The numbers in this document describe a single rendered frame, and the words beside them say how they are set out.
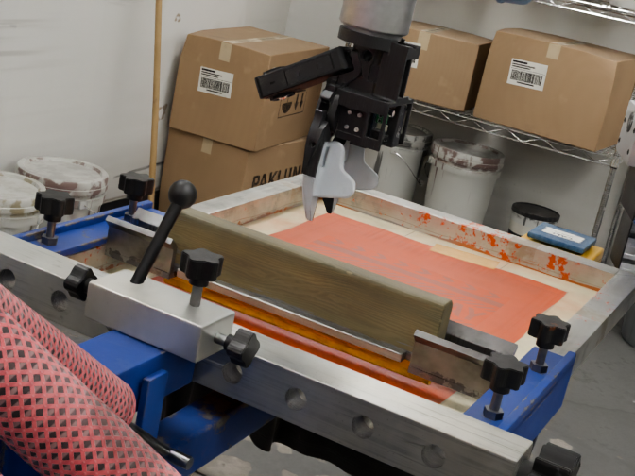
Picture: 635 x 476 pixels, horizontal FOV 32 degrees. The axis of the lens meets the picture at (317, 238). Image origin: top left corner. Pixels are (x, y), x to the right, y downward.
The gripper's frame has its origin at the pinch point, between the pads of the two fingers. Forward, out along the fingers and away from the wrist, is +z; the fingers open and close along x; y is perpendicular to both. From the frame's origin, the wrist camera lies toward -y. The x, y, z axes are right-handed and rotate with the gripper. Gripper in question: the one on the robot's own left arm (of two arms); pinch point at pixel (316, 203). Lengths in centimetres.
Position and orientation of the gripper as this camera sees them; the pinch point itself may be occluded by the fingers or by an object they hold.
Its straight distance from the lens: 125.3
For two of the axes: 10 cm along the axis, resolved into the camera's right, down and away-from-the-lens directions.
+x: 4.4, -1.8, 8.8
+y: 8.7, 3.1, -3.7
